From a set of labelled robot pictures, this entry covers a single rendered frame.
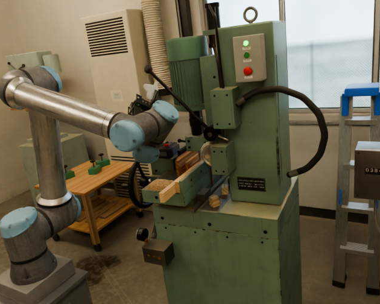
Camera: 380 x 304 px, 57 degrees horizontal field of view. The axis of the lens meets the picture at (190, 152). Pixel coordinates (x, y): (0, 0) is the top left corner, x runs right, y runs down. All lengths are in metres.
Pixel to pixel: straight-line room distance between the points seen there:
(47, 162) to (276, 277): 1.05
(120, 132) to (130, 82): 2.09
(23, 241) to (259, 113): 1.07
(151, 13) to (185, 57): 1.56
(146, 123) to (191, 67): 0.54
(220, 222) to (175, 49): 0.74
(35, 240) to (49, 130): 0.46
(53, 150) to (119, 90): 1.70
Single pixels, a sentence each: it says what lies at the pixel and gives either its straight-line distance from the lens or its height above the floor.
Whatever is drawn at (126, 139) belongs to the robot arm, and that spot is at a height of 1.25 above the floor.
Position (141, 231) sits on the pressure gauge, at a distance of 1.65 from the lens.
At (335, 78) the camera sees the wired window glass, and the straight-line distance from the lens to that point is 2.75.
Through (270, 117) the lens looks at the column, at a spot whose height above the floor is 1.17.
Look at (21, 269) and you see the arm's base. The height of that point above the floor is 0.69.
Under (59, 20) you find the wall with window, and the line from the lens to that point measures 4.00.
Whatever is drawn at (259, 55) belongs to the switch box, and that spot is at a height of 1.41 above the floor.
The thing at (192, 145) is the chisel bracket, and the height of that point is 1.03.
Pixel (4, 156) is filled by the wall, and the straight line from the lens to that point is 4.49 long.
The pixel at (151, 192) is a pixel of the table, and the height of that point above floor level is 0.89.
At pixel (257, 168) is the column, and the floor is 0.96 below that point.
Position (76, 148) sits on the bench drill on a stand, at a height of 0.59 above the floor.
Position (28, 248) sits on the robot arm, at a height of 0.77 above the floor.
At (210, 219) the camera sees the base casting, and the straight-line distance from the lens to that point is 1.50.
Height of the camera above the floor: 1.48
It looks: 17 degrees down
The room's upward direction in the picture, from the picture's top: 7 degrees counter-clockwise
